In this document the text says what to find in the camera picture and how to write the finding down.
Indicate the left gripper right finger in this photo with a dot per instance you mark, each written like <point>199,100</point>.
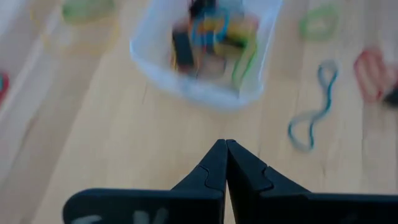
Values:
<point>311,211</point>

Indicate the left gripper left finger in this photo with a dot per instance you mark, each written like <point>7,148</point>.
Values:
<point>155,208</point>

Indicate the teal rubber band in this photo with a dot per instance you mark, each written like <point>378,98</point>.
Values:
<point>326,93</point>

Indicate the green rubber band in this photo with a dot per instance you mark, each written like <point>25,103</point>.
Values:
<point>303,26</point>
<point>66,11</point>
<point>245,62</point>

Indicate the clear plastic bin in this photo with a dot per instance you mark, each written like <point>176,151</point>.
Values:
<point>155,62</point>

